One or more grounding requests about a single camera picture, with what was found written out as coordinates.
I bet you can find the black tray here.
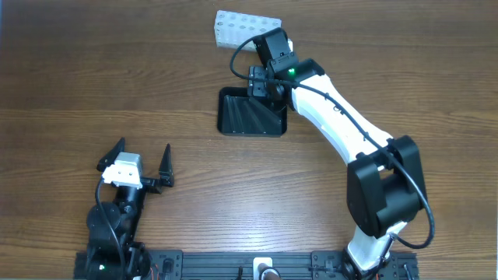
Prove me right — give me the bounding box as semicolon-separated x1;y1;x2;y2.
216;86;289;138

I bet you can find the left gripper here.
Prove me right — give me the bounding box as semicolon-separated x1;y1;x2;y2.
96;137;175;194

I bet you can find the mounting rail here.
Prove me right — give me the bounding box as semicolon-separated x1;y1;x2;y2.
73;250;420;280

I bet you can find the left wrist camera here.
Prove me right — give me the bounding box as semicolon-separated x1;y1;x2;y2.
101;152;144;191

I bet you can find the black cable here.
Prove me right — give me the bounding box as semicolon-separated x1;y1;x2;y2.
229;35;436;250
94;178;128;280

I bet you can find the clear test tube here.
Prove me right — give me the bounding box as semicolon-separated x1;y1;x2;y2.
223;96;235;133
248;97;282;134

